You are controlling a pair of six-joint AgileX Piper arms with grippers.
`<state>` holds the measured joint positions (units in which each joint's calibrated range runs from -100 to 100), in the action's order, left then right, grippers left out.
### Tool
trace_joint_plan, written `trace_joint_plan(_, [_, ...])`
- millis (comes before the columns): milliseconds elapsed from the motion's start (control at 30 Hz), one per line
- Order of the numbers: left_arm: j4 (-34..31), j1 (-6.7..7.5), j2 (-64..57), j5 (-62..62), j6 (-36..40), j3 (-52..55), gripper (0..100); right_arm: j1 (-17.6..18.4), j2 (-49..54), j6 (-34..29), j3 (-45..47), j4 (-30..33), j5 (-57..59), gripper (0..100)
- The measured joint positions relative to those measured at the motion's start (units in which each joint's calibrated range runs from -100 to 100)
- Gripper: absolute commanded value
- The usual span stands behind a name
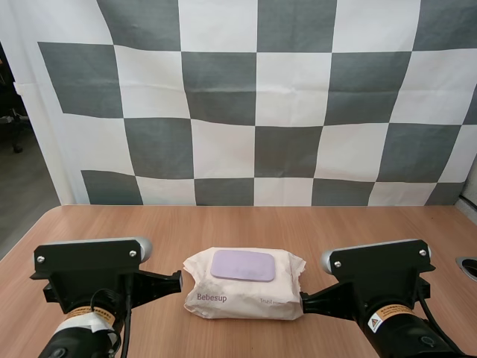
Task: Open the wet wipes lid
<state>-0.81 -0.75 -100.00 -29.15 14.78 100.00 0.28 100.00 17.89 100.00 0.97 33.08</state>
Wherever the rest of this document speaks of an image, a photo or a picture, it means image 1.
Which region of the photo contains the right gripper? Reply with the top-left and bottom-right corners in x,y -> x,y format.
299,271 -> 432,321

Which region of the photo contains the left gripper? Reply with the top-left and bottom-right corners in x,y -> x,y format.
42,270 -> 184,315

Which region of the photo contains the white wet wipes pack lilac lid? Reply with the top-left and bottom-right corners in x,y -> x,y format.
181,245 -> 307,322

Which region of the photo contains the checked cloth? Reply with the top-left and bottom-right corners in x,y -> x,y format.
13,0 -> 477,208

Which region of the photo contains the black cable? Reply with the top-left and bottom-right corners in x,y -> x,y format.
121,281 -> 132,358
416,289 -> 460,354

